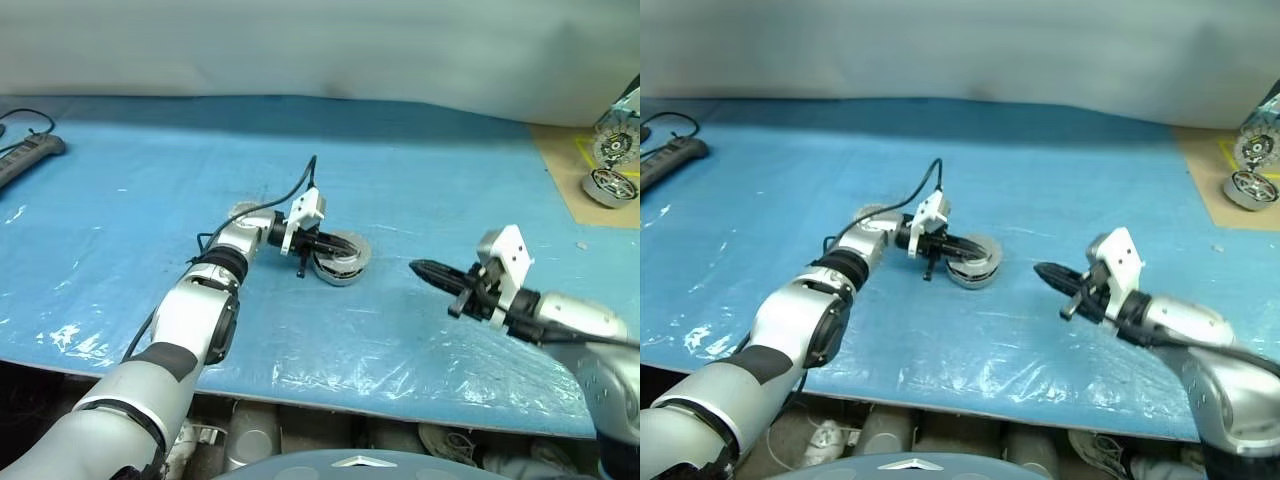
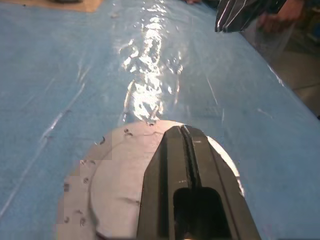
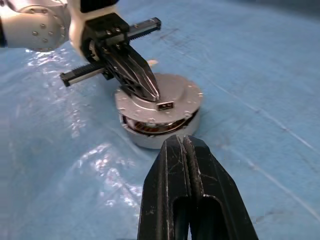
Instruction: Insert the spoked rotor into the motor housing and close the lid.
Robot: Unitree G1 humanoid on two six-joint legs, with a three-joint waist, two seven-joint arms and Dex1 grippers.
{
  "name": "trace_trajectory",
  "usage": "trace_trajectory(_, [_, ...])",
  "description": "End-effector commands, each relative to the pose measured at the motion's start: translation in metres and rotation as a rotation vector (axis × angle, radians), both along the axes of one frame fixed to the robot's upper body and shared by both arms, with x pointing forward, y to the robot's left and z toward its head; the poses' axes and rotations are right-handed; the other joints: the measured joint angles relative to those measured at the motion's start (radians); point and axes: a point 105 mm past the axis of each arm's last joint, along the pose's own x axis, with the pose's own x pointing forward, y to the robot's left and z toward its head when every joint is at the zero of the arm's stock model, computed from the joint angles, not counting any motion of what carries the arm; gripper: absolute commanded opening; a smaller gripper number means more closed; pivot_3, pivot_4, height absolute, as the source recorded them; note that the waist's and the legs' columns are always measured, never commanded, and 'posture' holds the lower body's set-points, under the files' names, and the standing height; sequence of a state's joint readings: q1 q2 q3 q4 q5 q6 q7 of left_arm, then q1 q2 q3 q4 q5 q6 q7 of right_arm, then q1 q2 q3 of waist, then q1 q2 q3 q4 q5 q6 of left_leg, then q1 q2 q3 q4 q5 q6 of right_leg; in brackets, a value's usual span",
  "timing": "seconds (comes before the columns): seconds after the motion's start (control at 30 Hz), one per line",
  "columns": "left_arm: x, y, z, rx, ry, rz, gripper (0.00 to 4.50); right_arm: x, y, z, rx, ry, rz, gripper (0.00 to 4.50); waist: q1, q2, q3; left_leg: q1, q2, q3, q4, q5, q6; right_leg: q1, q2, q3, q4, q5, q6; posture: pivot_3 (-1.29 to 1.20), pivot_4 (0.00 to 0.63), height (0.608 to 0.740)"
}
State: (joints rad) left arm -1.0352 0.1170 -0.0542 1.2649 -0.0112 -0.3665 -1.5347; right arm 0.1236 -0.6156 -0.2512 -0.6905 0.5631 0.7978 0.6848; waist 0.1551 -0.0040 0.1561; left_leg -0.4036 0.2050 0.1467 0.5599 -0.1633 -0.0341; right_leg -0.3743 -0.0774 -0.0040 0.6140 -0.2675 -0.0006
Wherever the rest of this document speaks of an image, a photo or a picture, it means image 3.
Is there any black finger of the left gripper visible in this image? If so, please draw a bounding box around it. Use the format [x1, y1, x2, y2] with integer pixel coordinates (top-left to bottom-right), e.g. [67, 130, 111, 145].
[103, 49, 149, 99]
[121, 44, 161, 102]

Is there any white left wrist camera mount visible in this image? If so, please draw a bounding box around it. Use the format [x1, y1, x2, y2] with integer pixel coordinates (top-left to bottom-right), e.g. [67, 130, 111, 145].
[67, 0, 126, 60]

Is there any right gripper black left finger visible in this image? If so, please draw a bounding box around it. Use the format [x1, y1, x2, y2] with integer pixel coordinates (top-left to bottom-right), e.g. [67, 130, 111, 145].
[136, 135, 194, 240]

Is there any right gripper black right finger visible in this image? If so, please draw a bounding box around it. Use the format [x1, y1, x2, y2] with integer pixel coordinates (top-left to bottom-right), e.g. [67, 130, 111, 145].
[183, 134, 260, 240]

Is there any silver motor cover disc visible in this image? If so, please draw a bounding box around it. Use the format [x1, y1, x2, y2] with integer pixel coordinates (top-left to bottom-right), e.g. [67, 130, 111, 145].
[114, 72, 204, 127]

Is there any motor base with copper windings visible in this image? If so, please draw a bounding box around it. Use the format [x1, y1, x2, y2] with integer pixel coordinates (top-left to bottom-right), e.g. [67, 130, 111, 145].
[119, 109, 201, 150]

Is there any blue plastic table sheet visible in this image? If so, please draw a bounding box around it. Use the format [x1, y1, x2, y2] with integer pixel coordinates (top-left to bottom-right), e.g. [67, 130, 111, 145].
[0, 0, 320, 240]

